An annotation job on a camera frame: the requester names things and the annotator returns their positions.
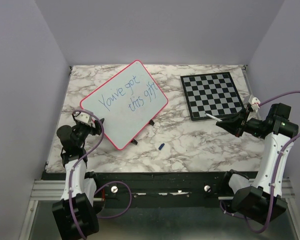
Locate pink framed whiteboard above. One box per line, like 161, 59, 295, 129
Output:
80, 60, 169, 150

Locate black grey chessboard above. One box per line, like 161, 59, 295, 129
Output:
180, 72, 244, 121

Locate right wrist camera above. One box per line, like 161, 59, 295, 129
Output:
244, 94, 261, 121

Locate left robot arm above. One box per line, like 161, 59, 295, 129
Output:
52, 112, 103, 240

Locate blue marker cap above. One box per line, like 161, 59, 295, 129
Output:
158, 143, 165, 150

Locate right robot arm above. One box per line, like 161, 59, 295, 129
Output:
216, 103, 299, 225

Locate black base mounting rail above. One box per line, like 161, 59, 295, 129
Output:
94, 171, 234, 219

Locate black whiteboard foot clip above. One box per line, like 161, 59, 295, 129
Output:
149, 119, 155, 126
131, 139, 138, 145

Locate blue whiteboard marker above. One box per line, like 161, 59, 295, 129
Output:
205, 113, 223, 122

